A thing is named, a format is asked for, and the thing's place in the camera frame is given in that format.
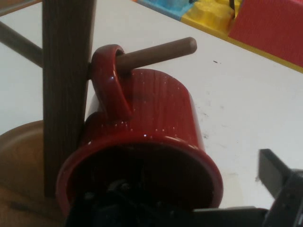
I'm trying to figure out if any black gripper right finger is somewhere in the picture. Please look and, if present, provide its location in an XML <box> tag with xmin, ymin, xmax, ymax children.
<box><xmin>257</xmin><ymin>148</ymin><xmax>303</xmax><ymax>227</ymax></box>

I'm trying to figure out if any yellow giant building block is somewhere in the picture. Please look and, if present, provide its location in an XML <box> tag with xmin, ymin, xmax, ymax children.
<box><xmin>181</xmin><ymin>0</ymin><xmax>303</xmax><ymax>73</ymax></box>

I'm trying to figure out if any brown wooden mug tree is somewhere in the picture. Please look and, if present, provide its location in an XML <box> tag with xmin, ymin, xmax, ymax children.
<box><xmin>0</xmin><ymin>0</ymin><xmax>198</xmax><ymax>227</ymax></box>

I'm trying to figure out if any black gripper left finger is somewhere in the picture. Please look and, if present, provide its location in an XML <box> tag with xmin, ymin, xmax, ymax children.
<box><xmin>67</xmin><ymin>178</ymin><xmax>196</xmax><ymax>227</ymax></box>

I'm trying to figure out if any blue giant building block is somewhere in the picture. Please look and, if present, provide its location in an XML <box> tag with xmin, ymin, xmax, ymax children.
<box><xmin>139</xmin><ymin>0</ymin><xmax>197</xmax><ymax>21</ymax></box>

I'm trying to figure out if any small red building block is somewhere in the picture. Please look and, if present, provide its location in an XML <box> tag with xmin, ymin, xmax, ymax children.
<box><xmin>228</xmin><ymin>0</ymin><xmax>303</xmax><ymax>68</ymax></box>

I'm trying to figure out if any red ceramic mug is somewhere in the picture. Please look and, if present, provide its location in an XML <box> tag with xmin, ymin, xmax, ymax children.
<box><xmin>55</xmin><ymin>44</ymin><xmax>224</xmax><ymax>218</ymax></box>

